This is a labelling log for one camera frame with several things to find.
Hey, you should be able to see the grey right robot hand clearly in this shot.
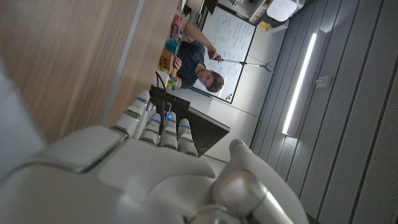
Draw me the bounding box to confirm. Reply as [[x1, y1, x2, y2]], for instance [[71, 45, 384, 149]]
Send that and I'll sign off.
[[0, 90, 310, 224]]

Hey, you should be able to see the black computer monitor with stand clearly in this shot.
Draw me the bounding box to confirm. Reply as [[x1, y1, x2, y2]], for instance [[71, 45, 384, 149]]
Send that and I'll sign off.
[[149, 85, 231, 158]]

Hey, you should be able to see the white square container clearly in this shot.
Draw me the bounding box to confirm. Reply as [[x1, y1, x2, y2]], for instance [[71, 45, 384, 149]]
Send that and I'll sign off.
[[152, 70, 171, 90]]

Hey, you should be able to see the colourful block stack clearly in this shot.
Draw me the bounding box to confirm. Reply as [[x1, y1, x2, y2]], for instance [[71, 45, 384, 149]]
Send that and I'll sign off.
[[166, 70, 180, 91]]

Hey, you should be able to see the brown cardboard box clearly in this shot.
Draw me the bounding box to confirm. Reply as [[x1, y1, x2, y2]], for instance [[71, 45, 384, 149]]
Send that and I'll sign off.
[[159, 49, 175, 74]]

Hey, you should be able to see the seated person in dark shirt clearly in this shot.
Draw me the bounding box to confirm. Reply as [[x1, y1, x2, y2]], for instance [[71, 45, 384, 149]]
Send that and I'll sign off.
[[174, 23, 225, 93]]

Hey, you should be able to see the blue cube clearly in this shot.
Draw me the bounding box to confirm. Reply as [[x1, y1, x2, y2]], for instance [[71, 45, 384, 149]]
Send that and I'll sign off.
[[164, 39, 180, 56]]

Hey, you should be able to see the long grabber stick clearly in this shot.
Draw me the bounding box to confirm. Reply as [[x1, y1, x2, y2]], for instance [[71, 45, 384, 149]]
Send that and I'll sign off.
[[214, 57, 275, 74]]

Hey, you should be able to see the pink red puzzle cube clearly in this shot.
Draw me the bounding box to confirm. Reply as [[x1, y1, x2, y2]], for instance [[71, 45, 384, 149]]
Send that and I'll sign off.
[[170, 14, 183, 41]]

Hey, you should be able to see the whiteboard with writing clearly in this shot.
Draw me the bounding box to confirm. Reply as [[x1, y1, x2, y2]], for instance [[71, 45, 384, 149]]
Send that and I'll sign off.
[[192, 6, 257, 104]]

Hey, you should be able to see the long linear ceiling light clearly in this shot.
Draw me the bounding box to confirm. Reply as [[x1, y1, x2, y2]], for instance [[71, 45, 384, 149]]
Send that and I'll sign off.
[[282, 32, 318, 136]]

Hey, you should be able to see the white shelf cabinet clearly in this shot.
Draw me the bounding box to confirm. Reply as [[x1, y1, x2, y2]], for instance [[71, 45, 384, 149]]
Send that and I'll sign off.
[[217, 0, 271, 26]]

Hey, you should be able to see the small ceiling sensor box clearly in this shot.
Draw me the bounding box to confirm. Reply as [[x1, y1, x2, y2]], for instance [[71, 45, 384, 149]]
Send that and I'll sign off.
[[316, 76, 332, 90]]

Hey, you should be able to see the white perforated device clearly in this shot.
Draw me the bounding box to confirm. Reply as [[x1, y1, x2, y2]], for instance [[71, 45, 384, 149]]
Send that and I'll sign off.
[[266, 0, 299, 22]]

